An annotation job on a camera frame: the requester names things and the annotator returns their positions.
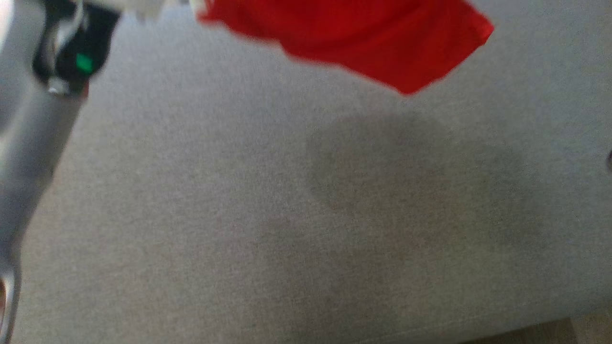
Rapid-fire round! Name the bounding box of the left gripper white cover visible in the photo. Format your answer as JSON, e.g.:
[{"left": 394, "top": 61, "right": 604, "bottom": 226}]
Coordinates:
[{"left": 33, "top": 0, "right": 122, "bottom": 97}]

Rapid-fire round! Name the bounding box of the red and white shirt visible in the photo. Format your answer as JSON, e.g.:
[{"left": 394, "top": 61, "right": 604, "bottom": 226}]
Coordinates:
[{"left": 196, "top": 0, "right": 494, "bottom": 95}]

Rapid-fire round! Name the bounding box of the large grey sofa seat cushion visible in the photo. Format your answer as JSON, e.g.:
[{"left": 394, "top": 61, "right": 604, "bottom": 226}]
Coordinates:
[{"left": 0, "top": 0, "right": 612, "bottom": 344}]

